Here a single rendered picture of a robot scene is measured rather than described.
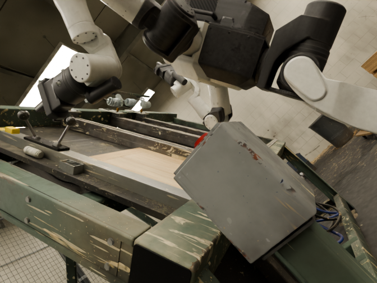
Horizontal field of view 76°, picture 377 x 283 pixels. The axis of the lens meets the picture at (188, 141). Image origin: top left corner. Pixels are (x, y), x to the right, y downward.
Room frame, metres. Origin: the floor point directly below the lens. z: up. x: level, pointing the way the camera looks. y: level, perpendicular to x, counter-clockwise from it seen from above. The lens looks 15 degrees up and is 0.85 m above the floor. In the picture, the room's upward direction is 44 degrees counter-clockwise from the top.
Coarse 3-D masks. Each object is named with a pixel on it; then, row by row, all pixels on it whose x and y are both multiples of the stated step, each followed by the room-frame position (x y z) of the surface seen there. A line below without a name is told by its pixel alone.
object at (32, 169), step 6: (18, 162) 1.45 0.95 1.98; (24, 162) 1.49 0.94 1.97; (24, 168) 1.46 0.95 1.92; (30, 168) 1.50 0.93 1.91; (36, 168) 1.53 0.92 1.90; (36, 174) 1.51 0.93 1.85; (42, 174) 1.54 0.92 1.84; (48, 174) 1.58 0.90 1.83; (54, 180) 1.59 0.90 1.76; (60, 180) 1.63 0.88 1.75; (66, 180) 1.66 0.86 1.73; (66, 186) 1.64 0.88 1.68; (72, 186) 1.68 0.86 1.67; (78, 186) 1.71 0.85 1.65; (78, 192) 1.69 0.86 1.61; (84, 192) 1.73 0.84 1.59
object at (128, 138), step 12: (84, 120) 1.25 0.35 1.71; (84, 132) 1.23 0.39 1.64; (96, 132) 1.20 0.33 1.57; (108, 132) 1.18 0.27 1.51; (120, 132) 1.16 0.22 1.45; (132, 132) 1.21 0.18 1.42; (120, 144) 1.18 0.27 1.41; (132, 144) 1.16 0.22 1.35; (144, 144) 1.14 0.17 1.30; (156, 144) 1.12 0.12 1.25; (168, 144) 1.11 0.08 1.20
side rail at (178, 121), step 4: (176, 120) 2.60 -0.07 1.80; (180, 120) 2.59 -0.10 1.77; (184, 120) 2.58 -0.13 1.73; (184, 124) 2.59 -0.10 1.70; (188, 124) 2.57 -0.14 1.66; (192, 124) 2.56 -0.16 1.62; (196, 124) 2.55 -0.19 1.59; (200, 124) 2.54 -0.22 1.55; (200, 128) 2.55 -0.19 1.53; (204, 128) 2.54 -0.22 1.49; (260, 136) 2.46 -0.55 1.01; (264, 140) 2.42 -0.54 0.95; (268, 140) 2.41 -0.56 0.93
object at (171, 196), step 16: (16, 144) 0.81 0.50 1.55; (32, 144) 0.79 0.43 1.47; (80, 160) 0.74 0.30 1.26; (96, 160) 0.77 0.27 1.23; (96, 176) 0.73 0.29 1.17; (112, 176) 0.71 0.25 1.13; (128, 176) 0.70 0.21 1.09; (144, 176) 0.74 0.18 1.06; (144, 192) 0.69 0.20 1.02; (160, 192) 0.68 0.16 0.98; (176, 192) 0.68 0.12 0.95; (176, 208) 0.68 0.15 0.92
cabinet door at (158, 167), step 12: (96, 156) 0.87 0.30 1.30; (108, 156) 0.90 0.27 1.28; (120, 156) 0.94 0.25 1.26; (132, 156) 0.99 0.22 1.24; (144, 156) 1.03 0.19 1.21; (156, 156) 1.07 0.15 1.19; (168, 156) 1.11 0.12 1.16; (132, 168) 0.85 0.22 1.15; (144, 168) 0.88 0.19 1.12; (156, 168) 0.91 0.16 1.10; (168, 168) 0.94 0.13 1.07; (168, 180) 0.82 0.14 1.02
